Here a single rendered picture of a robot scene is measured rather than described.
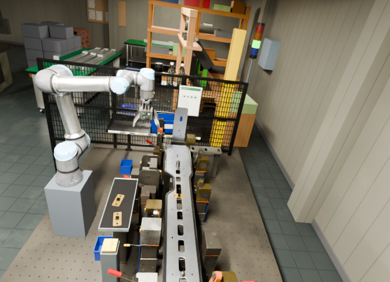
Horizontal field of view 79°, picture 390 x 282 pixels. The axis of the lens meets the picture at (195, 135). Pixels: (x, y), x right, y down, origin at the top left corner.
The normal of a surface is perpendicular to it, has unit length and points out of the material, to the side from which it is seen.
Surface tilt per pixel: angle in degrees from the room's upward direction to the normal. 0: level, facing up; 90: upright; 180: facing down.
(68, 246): 0
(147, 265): 90
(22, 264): 0
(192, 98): 90
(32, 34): 90
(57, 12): 90
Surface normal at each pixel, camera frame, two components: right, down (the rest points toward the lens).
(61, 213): 0.02, 0.47
